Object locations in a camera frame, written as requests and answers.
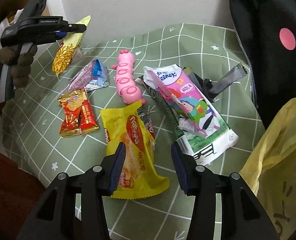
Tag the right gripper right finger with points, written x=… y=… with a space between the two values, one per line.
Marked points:
x=198 y=181

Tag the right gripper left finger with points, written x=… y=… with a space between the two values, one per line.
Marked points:
x=98 y=182

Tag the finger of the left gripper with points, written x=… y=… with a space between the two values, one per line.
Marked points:
x=60 y=34
x=76 y=28

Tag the gold yellow wrapper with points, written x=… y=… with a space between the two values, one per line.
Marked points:
x=68 y=47

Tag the Kleenex tissue pack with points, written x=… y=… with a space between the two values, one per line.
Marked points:
x=203 y=133

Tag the blue white wrapper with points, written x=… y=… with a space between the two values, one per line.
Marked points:
x=99 y=76

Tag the yellow biscuit wrapper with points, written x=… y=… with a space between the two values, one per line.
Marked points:
x=138 y=178

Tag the yellow plastic trash bag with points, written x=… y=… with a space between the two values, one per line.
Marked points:
x=270 y=170

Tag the grey sachet wrappers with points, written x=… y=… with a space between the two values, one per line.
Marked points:
x=212 y=89

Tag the gloved left hand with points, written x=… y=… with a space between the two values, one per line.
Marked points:
x=20 y=64

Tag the white headboard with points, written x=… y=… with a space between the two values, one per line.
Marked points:
x=126 y=18

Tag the purple glitter wrapper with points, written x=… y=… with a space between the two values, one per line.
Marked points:
x=83 y=79

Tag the red gold candy wrapper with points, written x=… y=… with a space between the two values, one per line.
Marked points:
x=79 y=118

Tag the pink caterpillar toy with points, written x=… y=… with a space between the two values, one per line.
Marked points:
x=125 y=84

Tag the black pink-print sweatshirt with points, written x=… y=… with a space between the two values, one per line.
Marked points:
x=266 y=31

